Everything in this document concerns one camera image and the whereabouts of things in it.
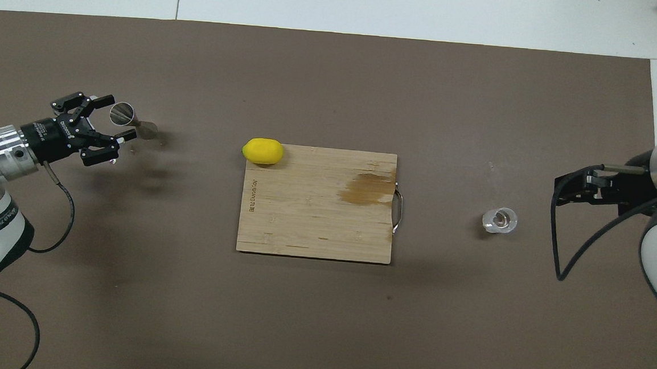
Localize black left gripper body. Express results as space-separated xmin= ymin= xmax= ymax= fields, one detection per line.
xmin=19 ymin=112 xmax=91 ymax=165

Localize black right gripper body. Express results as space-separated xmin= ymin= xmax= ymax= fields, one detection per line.
xmin=617 ymin=150 xmax=657 ymax=219

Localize metal double jigger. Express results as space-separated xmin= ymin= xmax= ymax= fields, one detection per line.
xmin=108 ymin=101 xmax=160 ymax=140

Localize clear glass cup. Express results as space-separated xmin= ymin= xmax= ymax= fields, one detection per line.
xmin=481 ymin=206 xmax=519 ymax=235

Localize yellow lemon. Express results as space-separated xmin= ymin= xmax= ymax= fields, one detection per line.
xmin=241 ymin=137 xmax=285 ymax=166

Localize wooden cutting board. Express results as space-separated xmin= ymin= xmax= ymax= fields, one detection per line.
xmin=236 ymin=141 xmax=407 ymax=265

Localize brown table mat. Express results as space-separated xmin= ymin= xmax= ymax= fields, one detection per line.
xmin=0 ymin=9 xmax=657 ymax=369

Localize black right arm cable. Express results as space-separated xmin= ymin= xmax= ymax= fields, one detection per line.
xmin=547 ymin=160 xmax=657 ymax=288

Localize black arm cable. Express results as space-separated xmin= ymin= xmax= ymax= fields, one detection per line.
xmin=547 ymin=160 xmax=657 ymax=288
xmin=0 ymin=158 xmax=79 ymax=369

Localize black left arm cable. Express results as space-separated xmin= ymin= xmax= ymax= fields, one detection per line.
xmin=0 ymin=158 xmax=79 ymax=369

